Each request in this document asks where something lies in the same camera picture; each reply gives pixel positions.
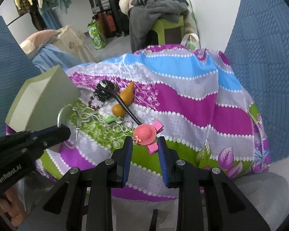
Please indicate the pink pillow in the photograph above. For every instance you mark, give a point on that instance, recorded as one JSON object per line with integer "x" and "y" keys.
{"x": 36, "y": 41}

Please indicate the black rhinestone hair clip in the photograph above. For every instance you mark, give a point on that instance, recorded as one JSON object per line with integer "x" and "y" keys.
{"x": 107, "y": 90}

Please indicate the light blue cloth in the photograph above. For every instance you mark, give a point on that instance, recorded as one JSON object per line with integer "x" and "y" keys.
{"x": 49, "y": 56}

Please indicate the green plastic stool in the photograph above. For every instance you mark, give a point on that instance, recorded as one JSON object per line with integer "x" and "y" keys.
{"x": 165, "y": 32}

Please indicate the green cardboard box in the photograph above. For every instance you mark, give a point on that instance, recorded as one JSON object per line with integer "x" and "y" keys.
{"x": 40, "y": 99}

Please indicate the pink hat hair clip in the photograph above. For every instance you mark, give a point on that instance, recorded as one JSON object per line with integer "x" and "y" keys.
{"x": 145, "y": 135}

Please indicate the red orange crate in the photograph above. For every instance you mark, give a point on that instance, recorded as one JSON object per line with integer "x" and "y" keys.
{"x": 107, "y": 23}

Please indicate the green printed bag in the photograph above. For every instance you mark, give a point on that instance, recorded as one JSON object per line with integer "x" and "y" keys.
{"x": 96, "y": 34}

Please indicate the white bag handle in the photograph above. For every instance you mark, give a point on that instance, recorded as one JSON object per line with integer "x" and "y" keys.
{"x": 191, "y": 41}

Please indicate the green hat hair clip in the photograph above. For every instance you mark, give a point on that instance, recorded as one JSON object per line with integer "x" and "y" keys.
{"x": 110, "y": 119}

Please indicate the person left hand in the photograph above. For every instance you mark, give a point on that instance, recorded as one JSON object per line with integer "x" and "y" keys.
{"x": 18, "y": 200}

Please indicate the grey blanket on stool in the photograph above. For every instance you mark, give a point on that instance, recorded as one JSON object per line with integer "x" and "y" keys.
{"x": 144, "y": 13}

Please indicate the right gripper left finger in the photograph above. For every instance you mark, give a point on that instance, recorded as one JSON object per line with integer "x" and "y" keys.
{"x": 83, "y": 193}

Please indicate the orange gourd pendant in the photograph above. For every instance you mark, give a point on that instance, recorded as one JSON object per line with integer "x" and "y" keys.
{"x": 127, "y": 97}

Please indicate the hanging clothes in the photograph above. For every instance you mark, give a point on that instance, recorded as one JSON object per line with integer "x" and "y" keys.
{"x": 41, "y": 12}

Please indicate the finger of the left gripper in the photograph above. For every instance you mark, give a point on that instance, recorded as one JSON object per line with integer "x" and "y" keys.
{"x": 50, "y": 138}

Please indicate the colourful striped floral quilt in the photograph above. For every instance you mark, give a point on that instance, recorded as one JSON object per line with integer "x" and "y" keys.
{"x": 209, "y": 119}

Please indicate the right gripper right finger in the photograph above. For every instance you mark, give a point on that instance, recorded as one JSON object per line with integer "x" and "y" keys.
{"x": 208, "y": 199}

